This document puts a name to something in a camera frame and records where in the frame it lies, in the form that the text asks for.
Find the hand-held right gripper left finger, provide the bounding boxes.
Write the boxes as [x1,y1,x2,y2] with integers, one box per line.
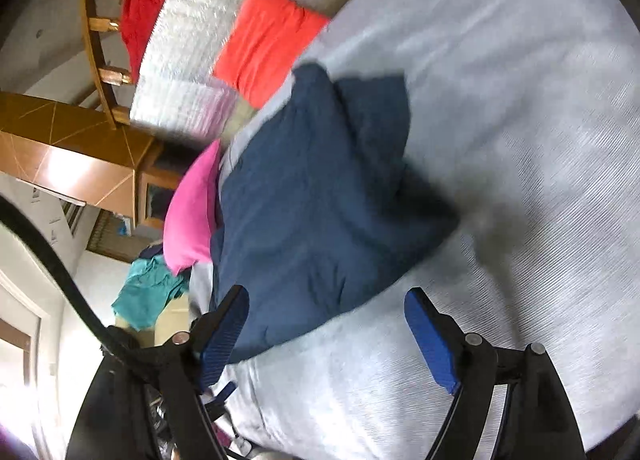
[65,285,251,460]

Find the beige knitted blanket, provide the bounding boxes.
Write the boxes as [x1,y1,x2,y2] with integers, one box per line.
[130,0,372,143]

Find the dark blue jacket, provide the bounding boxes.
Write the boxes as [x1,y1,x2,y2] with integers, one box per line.
[207,62,462,365]

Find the orange-red pillow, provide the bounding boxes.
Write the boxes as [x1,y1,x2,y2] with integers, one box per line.
[212,0,332,109]

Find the thick black cable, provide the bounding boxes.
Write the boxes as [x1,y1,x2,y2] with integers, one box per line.
[0,197,143,358]

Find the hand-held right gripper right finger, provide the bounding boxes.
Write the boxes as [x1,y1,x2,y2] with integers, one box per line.
[404,287,586,460]

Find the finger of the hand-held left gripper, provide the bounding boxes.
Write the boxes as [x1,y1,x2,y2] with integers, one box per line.
[202,381,239,422]

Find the pink pillow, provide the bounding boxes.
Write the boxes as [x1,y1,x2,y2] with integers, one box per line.
[164,140,224,277]

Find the teal cloth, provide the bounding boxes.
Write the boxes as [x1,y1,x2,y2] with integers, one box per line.
[111,255,192,334]

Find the white door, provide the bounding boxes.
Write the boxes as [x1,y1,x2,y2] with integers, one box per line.
[0,267,48,396]

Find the light grey bed sheet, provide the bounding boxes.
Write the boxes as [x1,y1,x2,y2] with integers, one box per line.
[187,0,640,460]

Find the brown wooden cabinet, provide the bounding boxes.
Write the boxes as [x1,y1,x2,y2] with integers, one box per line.
[0,92,173,231]

